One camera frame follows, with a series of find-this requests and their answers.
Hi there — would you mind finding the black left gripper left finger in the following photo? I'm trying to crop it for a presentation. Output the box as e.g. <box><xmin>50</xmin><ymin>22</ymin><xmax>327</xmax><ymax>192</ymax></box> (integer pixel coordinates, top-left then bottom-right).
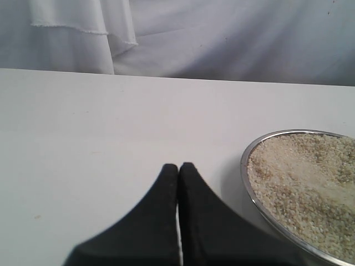
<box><xmin>64</xmin><ymin>164</ymin><xmax>180</xmax><ymax>265</ymax></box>

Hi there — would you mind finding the rice in steel bowl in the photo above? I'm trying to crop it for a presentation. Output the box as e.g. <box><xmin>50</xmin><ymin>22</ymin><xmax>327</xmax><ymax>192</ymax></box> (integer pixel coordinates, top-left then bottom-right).
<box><xmin>247</xmin><ymin>133</ymin><xmax>354</xmax><ymax>263</ymax></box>

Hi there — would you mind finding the metal plate of rice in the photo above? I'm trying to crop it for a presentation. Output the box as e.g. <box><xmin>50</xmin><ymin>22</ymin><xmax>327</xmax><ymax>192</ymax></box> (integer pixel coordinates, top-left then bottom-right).
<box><xmin>240</xmin><ymin>129</ymin><xmax>350</xmax><ymax>265</ymax></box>

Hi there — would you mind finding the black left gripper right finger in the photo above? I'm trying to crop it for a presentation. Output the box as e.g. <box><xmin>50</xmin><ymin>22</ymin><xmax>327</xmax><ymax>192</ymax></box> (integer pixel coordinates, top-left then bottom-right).
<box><xmin>177</xmin><ymin>162</ymin><xmax>324</xmax><ymax>265</ymax></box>

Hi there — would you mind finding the white backdrop curtain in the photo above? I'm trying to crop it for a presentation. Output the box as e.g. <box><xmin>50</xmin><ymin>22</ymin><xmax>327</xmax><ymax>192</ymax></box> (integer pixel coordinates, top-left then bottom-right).
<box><xmin>1</xmin><ymin>1</ymin><xmax>354</xmax><ymax>86</ymax></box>

